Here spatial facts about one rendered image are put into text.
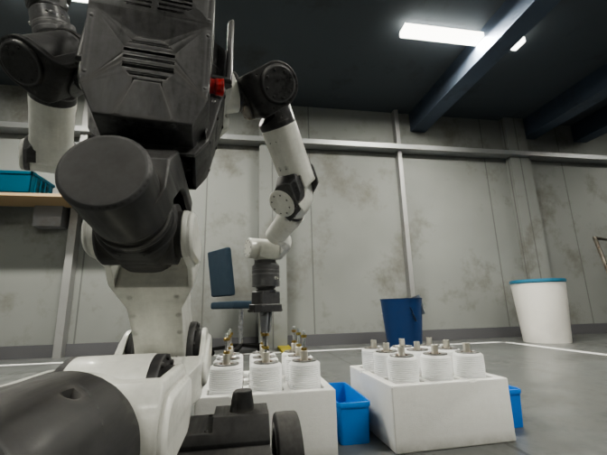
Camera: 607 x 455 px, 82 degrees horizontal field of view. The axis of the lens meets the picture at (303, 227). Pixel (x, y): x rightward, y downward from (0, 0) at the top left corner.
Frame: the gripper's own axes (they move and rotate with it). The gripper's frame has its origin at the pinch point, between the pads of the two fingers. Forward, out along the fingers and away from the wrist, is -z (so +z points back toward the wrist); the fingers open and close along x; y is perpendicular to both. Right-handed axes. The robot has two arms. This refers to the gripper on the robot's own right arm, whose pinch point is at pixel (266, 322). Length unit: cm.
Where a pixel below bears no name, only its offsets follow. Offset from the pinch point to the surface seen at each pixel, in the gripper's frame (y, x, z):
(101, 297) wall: -305, -75, 19
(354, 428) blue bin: 17.2, -21.0, -32.3
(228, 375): -3.9, 11.0, -14.0
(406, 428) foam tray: 33, -24, -30
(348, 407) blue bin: 16.4, -19.3, -26.2
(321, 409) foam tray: 15.8, -5.9, -23.9
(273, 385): 4.5, 1.6, -17.4
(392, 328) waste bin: -60, -221, -16
